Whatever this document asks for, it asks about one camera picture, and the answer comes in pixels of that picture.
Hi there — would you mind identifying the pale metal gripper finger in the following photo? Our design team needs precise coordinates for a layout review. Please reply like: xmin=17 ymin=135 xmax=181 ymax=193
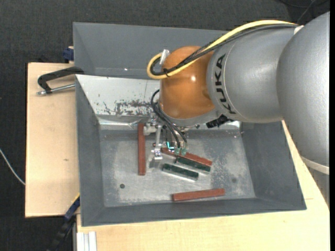
xmin=148 ymin=150 xmax=163 ymax=170

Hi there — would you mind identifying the red-brown flat block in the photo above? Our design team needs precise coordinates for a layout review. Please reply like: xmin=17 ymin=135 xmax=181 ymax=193
xmin=137 ymin=122 xmax=147 ymax=176
xmin=160 ymin=147 xmax=213 ymax=167
xmin=171 ymin=188 xmax=226 ymax=202

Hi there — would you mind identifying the dark green flat block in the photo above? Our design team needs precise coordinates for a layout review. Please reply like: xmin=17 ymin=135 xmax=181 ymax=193
xmin=174 ymin=156 xmax=211 ymax=173
xmin=161 ymin=163 xmax=199 ymax=181

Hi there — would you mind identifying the grey metal bin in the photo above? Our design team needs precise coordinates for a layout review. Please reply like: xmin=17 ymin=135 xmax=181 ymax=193
xmin=72 ymin=21 xmax=307 ymax=227

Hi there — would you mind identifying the pale wood flat board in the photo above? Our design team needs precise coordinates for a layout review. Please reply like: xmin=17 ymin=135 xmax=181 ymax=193
xmin=25 ymin=62 xmax=82 ymax=218

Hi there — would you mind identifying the black cylinder on white bracket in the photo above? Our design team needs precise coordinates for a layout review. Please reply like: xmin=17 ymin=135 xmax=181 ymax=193
xmin=205 ymin=114 xmax=236 ymax=129

